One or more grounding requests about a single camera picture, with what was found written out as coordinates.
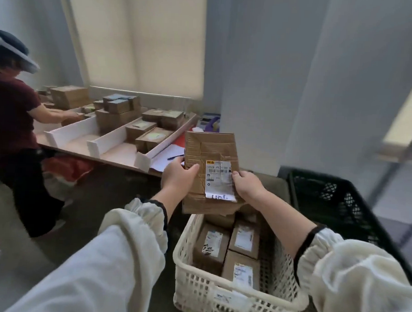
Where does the pile of brown boxes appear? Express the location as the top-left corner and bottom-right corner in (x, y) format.
(34, 84), (188, 155)

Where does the person's left forearm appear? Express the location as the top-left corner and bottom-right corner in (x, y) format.
(5, 183), (186, 312)

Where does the beige window blind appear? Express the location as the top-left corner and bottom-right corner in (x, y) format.
(62, 0), (207, 100)

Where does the person's right hand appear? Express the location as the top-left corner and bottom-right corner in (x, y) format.
(231, 170), (272, 206)

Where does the purple and blue packet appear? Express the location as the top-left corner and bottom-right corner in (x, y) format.
(196, 112), (222, 132)

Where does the white paper sheet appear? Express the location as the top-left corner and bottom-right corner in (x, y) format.
(150, 142), (187, 175)

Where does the white plastic basket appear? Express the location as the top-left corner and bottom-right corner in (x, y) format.
(171, 210), (313, 312)

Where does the red plastic bag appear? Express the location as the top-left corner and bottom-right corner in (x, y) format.
(42, 155), (96, 185)

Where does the labelled cardboard box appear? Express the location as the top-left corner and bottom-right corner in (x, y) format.
(228, 220), (261, 260)
(221, 250), (261, 292)
(192, 222), (232, 275)
(204, 213), (237, 230)

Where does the person's left hand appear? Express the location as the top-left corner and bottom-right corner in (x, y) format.
(160, 155), (201, 204)

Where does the person's right forearm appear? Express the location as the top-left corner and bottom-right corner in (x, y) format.
(244, 196), (412, 312)

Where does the taped cardboard parcel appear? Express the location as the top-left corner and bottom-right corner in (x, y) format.
(181, 130), (244, 217)

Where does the black plastic crate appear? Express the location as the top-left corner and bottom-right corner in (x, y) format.
(284, 167), (412, 287)

